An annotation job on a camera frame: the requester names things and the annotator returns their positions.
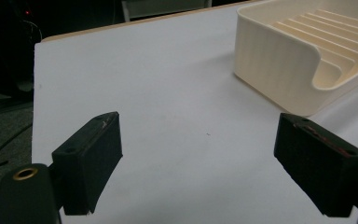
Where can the cream slotted plastic rack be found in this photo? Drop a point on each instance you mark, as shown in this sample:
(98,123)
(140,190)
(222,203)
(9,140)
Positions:
(276,59)

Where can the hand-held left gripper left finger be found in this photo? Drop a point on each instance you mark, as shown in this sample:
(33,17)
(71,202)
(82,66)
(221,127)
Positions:
(87,165)

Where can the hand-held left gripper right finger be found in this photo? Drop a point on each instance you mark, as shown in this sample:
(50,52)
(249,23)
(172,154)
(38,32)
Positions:
(320,174)

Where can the grey metal stand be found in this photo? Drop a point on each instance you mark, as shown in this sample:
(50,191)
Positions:
(161,7)

